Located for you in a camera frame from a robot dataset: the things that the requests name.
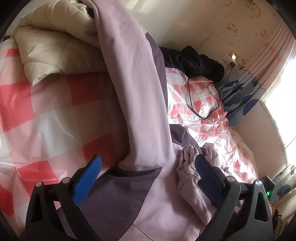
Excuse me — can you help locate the red white checkered bed cover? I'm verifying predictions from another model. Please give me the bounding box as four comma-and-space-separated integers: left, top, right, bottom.
1, 39, 257, 234

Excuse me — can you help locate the blue patterned pink curtain left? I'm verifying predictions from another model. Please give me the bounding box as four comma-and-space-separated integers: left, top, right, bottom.
217, 21, 295, 127

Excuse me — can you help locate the black clothing pile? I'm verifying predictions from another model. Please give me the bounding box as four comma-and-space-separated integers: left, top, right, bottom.
160, 46, 225, 83

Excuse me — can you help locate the tree painted white cabinet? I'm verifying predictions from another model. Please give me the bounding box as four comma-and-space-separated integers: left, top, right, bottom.
270, 165, 295, 204

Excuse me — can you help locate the black charging cable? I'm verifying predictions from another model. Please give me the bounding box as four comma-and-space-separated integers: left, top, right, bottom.
186, 65, 235, 121

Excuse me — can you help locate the beige quilted blanket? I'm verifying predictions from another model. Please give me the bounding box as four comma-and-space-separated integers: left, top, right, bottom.
13, 1, 107, 85

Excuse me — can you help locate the wall power socket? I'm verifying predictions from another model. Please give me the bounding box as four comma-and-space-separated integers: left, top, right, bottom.
222, 51, 239, 68

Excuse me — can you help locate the window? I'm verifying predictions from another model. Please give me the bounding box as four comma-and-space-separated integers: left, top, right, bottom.
263, 58, 295, 165

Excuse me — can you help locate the lilac and purple padded jacket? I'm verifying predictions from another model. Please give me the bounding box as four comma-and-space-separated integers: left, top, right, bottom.
55, 0, 241, 241

